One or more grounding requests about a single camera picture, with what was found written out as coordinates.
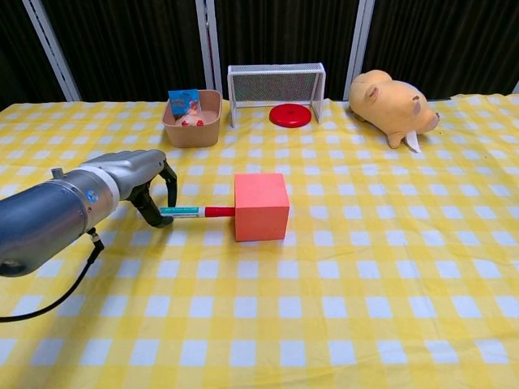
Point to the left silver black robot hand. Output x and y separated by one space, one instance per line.
134 170

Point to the red-capped white marker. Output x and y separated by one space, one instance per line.
190 212

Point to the pink cube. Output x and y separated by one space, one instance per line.
259 210

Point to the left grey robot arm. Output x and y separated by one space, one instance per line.
40 219

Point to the tan plastic bowl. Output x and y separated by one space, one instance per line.
194 138

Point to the small blue-pink packet toy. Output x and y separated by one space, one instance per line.
180 101

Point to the white mesh toy goal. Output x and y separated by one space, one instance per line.
275 87

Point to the red plastic disc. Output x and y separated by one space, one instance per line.
290 117

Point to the black pleated curtain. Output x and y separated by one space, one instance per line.
284 32

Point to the yellow white checked tablecloth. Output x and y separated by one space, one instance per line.
324 283

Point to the tan capybara plush toy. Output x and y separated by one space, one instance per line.
397 109

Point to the white metal frame post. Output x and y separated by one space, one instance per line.
52 52
208 48
515 87
361 48

